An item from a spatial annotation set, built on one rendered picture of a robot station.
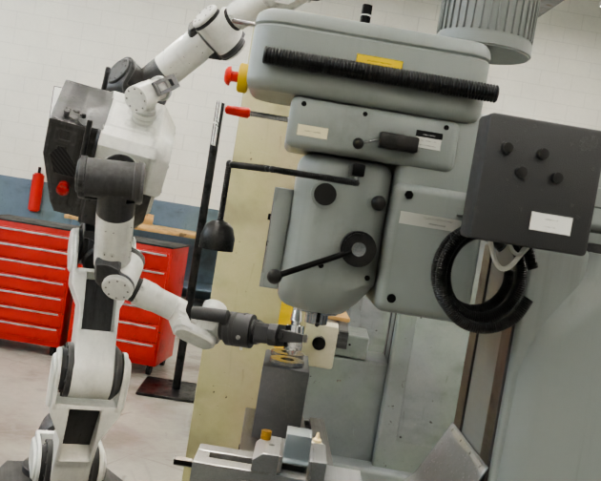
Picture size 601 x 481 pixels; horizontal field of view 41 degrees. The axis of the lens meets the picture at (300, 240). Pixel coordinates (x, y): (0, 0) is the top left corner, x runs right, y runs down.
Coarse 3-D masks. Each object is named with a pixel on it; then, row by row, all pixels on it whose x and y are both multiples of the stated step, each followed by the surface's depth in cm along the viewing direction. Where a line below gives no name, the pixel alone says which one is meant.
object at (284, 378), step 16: (272, 352) 218; (272, 368) 204; (288, 368) 205; (304, 368) 208; (272, 384) 204; (288, 384) 204; (304, 384) 204; (272, 400) 204; (288, 400) 204; (304, 400) 205; (256, 416) 205; (272, 416) 205; (288, 416) 205; (256, 432) 205; (272, 432) 205
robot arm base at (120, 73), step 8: (128, 56) 217; (120, 64) 216; (128, 64) 214; (112, 72) 217; (120, 72) 214; (128, 72) 212; (112, 80) 214; (120, 80) 212; (128, 80) 212; (112, 88) 214; (120, 88) 212
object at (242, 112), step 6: (228, 108) 177; (234, 108) 177; (240, 108) 177; (246, 108) 177; (228, 114) 177; (234, 114) 177; (240, 114) 177; (246, 114) 177; (252, 114) 177; (258, 114) 177; (264, 114) 177; (270, 114) 178; (282, 120) 178
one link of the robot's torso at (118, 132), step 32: (64, 96) 199; (96, 96) 204; (64, 128) 192; (96, 128) 193; (128, 128) 197; (160, 128) 203; (64, 160) 197; (128, 160) 193; (160, 160) 197; (64, 192) 200; (160, 192) 204
